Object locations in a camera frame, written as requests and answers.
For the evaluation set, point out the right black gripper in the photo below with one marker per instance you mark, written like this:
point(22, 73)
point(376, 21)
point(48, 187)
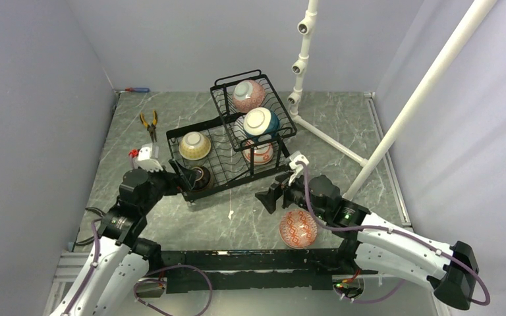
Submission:
point(269, 197)

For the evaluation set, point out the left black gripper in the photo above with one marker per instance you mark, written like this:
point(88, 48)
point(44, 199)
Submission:
point(172, 180)

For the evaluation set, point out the black blue banded bowl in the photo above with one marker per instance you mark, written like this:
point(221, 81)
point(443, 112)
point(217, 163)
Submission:
point(203, 180)

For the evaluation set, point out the yellow sun pattern bowl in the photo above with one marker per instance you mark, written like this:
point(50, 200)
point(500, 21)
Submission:
point(194, 146)

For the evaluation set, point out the red geometric pattern bowl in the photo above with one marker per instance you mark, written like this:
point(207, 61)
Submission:
point(298, 229)

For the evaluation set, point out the orange zigzag bowl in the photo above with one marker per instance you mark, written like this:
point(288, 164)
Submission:
point(260, 154)

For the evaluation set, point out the black wire dish rack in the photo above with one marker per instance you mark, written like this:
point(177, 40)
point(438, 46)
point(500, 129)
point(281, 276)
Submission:
point(229, 143)

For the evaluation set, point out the teal white bowl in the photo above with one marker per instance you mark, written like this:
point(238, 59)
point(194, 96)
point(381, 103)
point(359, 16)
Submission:
point(261, 123)

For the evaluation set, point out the pink floral bowl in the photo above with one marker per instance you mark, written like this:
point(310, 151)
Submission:
point(248, 95)

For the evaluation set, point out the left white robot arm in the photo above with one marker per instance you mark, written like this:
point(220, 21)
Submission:
point(120, 257)

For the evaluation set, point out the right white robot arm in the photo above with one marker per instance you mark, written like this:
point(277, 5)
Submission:
point(449, 272)

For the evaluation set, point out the red blue screwdriver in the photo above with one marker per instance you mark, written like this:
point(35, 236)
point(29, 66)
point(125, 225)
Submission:
point(137, 90)

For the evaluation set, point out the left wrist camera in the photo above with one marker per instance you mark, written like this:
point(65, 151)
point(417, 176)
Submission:
point(145, 158)

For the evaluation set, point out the yellow handled pliers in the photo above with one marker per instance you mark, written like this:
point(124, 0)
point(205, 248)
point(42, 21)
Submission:
point(150, 126)

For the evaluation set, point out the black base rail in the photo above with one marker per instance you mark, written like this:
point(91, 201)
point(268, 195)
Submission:
point(185, 271)

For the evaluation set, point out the black handled pliers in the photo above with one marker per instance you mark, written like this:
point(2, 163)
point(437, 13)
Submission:
point(90, 240)

